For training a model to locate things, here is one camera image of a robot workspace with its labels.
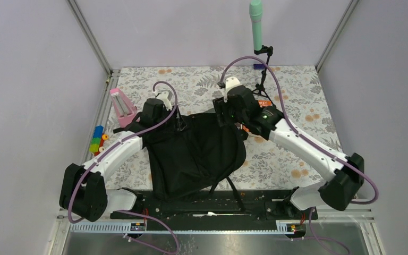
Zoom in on green microphone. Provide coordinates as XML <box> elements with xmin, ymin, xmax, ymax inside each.
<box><xmin>249</xmin><ymin>0</ymin><xmax>263</xmax><ymax>52</ymax></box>

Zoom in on blue block at wall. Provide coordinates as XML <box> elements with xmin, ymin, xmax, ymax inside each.
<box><xmin>253</xmin><ymin>64</ymin><xmax>265</xmax><ymax>70</ymax></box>

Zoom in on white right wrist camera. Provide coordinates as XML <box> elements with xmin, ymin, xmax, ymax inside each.
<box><xmin>223</xmin><ymin>76</ymin><xmax>242</xmax><ymax>96</ymax></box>

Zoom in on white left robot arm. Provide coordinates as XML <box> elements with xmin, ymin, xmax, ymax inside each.
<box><xmin>59</xmin><ymin>98</ymin><xmax>178</xmax><ymax>224</ymax></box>

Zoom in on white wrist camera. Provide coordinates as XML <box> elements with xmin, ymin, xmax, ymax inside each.
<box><xmin>155</xmin><ymin>91</ymin><xmax>173</xmax><ymax>111</ymax></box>
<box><xmin>223</xmin><ymin>76</ymin><xmax>242</xmax><ymax>96</ymax></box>

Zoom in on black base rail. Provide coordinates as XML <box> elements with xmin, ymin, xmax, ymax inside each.
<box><xmin>109</xmin><ymin>190</ymin><xmax>319</xmax><ymax>232</ymax></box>

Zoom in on orange treehouse book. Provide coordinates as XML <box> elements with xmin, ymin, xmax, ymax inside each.
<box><xmin>258</xmin><ymin>100</ymin><xmax>273</xmax><ymax>107</ymax></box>

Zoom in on floral tablecloth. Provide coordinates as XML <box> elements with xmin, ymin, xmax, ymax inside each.
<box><xmin>106</xmin><ymin>66</ymin><xmax>341</xmax><ymax>190</ymax></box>

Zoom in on black tripod stand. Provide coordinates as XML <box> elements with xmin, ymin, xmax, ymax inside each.
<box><xmin>252</xmin><ymin>45</ymin><xmax>274</xmax><ymax>102</ymax></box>

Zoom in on black student backpack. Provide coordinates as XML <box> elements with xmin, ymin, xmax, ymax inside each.
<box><xmin>112</xmin><ymin>109</ymin><xmax>248</xmax><ymax>212</ymax></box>

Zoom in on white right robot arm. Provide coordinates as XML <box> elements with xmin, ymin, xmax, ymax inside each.
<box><xmin>213</xmin><ymin>85</ymin><xmax>364</xmax><ymax>219</ymax></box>

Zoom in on colourful toy blocks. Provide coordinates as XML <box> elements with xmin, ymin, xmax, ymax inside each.
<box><xmin>89</xmin><ymin>125</ymin><xmax>109</xmax><ymax>156</ymax></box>

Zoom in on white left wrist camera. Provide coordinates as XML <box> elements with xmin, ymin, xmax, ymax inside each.
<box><xmin>155</xmin><ymin>91</ymin><xmax>173</xmax><ymax>111</ymax></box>

